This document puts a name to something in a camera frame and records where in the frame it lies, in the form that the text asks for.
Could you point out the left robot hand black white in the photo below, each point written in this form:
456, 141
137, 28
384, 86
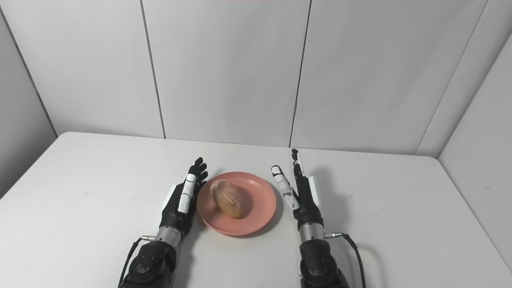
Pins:
180, 208

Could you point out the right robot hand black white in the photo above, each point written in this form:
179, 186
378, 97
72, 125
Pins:
306, 200

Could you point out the golden bread roll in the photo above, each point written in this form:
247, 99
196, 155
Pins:
226, 198

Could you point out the pink round plate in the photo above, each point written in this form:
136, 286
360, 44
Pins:
256, 200

